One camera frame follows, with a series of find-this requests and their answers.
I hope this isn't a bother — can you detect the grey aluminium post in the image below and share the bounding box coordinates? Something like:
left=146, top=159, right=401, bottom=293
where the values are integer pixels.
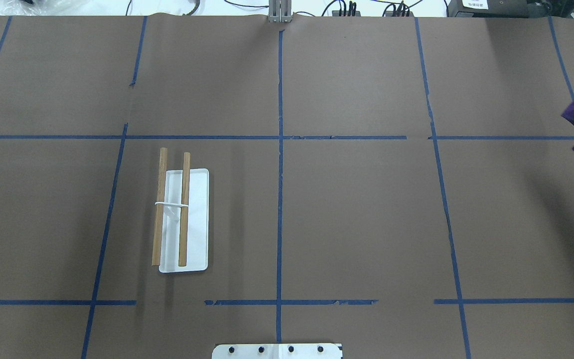
left=268, top=0, right=293, bottom=23

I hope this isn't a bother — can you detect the black cable hub left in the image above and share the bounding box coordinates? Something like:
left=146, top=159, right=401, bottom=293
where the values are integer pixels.
left=326, top=0, right=361, bottom=17

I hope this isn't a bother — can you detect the black cable hub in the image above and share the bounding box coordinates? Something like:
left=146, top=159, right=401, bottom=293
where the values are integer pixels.
left=381, top=2, right=413, bottom=17
left=326, top=0, right=361, bottom=17

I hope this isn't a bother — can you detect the white mounting plate with bolts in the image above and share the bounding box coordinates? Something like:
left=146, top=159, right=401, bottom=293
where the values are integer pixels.
left=211, top=343, right=344, bottom=359

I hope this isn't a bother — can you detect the white towel rack with wooden bars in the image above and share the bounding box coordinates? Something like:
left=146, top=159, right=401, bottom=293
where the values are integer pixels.
left=151, top=148, right=210, bottom=274

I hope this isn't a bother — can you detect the black device top right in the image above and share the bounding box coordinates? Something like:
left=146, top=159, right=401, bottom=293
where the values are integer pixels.
left=447, top=0, right=553, bottom=18

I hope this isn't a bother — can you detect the black cable hub right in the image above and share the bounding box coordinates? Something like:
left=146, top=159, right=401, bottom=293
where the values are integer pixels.
left=381, top=2, right=413, bottom=17

